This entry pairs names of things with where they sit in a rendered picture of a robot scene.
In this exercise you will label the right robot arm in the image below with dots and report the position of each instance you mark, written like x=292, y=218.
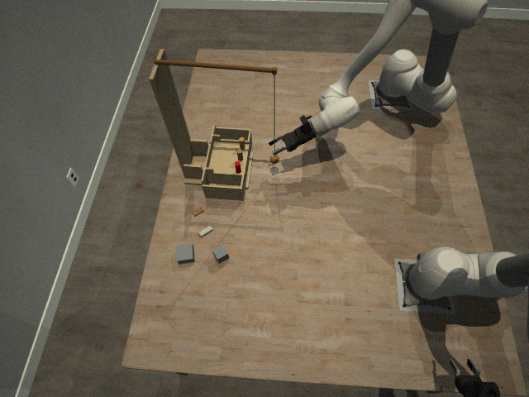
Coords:
x=401, y=76

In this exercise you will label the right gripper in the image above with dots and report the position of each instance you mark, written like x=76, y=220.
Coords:
x=303, y=134

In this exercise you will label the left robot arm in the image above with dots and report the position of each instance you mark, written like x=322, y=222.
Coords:
x=442, y=272

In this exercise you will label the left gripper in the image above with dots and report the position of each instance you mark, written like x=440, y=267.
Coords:
x=470, y=386

